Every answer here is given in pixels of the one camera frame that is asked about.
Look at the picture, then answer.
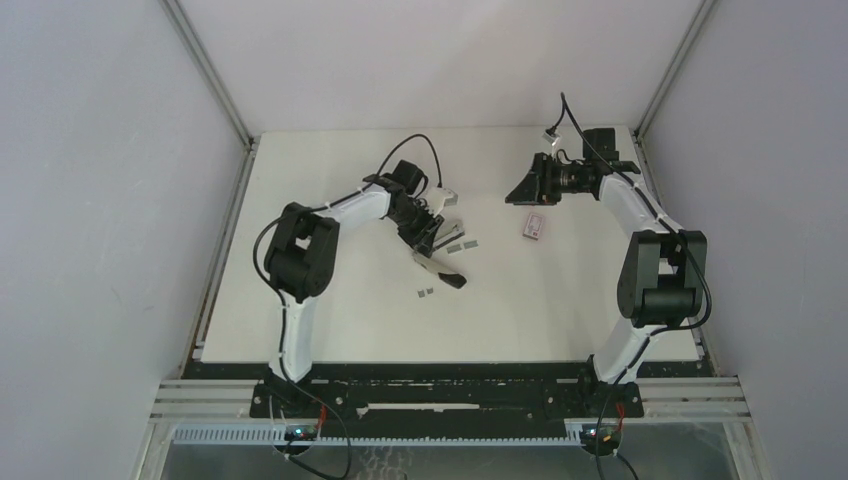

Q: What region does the left controller board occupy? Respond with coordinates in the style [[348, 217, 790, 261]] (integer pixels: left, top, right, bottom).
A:
[[285, 426, 319, 443]]

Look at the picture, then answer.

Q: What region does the white cable duct rail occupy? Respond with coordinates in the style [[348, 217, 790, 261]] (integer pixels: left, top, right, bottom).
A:
[[171, 424, 582, 447]]

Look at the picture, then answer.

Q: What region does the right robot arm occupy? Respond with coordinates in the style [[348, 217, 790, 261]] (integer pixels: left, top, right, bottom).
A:
[[505, 128, 709, 416]]

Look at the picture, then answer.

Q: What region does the grey black long stapler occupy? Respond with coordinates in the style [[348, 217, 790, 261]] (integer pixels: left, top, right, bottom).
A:
[[412, 219, 467, 290]]

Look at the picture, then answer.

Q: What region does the closed red staple box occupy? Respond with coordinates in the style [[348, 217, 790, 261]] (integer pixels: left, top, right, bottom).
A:
[[522, 212, 545, 241]]

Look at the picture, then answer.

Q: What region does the right aluminium frame post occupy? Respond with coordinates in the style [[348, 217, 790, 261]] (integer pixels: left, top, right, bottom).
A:
[[633, 0, 720, 155]]

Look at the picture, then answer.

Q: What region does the right black camera cable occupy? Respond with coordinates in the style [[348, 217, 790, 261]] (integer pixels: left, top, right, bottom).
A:
[[543, 91, 714, 480]]

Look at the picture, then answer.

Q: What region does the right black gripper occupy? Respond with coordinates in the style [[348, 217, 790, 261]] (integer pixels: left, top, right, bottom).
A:
[[505, 153, 589, 206]]

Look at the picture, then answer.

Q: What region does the left black camera cable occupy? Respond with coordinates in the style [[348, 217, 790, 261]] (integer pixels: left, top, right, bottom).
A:
[[251, 133, 445, 478]]

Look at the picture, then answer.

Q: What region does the black camera cable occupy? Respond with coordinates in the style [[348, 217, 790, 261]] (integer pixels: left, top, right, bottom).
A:
[[251, 133, 445, 478], [543, 91, 714, 480]]

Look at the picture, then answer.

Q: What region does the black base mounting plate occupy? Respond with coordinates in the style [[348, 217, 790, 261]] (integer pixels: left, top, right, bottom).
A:
[[160, 361, 709, 443]]

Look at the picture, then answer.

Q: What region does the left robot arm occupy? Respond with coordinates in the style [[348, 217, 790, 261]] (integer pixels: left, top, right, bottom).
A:
[[254, 161, 456, 417]]

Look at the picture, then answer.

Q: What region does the controller board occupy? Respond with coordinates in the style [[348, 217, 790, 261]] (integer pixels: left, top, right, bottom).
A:
[[285, 426, 319, 443], [579, 425, 622, 457]]

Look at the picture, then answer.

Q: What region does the aluminium frame post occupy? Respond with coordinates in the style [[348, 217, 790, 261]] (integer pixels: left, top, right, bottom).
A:
[[633, 0, 720, 155], [158, 0, 256, 190]]

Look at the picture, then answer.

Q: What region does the right controller board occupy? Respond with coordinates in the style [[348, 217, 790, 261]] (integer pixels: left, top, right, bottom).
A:
[[579, 425, 622, 457]]

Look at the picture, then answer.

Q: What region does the left aluminium frame post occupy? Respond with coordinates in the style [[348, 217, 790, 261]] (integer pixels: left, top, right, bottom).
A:
[[158, 0, 256, 190]]

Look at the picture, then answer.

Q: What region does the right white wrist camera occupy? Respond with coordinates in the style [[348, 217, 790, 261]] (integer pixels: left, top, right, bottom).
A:
[[542, 129, 561, 148]]

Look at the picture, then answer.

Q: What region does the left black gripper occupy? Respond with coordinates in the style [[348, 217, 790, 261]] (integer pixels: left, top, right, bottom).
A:
[[387, 201, 443, 258]]

